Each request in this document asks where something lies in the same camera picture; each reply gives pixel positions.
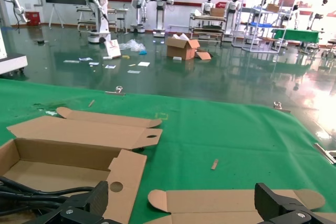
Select humanoid robot arms spread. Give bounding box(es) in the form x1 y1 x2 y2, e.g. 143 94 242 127
141 0 174 38

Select open brown cardboard box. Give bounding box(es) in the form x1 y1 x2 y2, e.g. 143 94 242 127
147 189 336 224
0 106 163 224

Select red white paper bag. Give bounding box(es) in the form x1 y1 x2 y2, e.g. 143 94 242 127
103 39 122 59

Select metal shelf cart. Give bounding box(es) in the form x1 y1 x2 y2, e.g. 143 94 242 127
188 13 226 46

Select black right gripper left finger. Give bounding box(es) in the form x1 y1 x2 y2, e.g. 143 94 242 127
26 181 111 224

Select clear plastic wrap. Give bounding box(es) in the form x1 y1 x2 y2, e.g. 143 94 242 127
119 39 146 52

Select green covered table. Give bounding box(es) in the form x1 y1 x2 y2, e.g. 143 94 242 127
272 28 320 51

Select white robot on round base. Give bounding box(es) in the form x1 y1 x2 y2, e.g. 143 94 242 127
131 0 145 34

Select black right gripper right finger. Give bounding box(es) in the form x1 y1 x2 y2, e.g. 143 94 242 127
254 183 336 224

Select red box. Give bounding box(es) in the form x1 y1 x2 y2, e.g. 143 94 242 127
25 11 41 27

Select black power cable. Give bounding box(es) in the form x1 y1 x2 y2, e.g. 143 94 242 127
0 176 95 218

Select white tube rack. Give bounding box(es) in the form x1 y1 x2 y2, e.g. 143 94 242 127
232 5 287 53

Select closed cardboard box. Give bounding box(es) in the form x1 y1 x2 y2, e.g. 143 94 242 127
209 8 226 17

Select large open cardboard carton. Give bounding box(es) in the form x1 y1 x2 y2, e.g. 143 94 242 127
165 34 201 61

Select white machine base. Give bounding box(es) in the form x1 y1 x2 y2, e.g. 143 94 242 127
0 28 28 77

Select white humanoid robot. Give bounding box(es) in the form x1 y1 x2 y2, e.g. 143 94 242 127
201 0 215 15
307 0 329 30
288 5 300 29
224 0 241 42

